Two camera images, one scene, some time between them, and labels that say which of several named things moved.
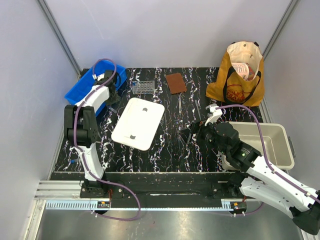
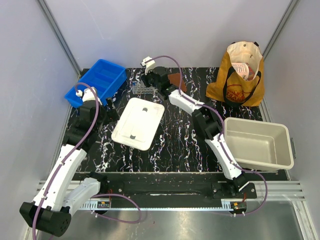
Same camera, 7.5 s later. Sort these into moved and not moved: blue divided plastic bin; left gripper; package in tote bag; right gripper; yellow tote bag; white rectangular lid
Moved: right gripper; left gripper
Not moved: blue divided plastic bin; white rectangular lid; yellow tote bag; package in tote bag
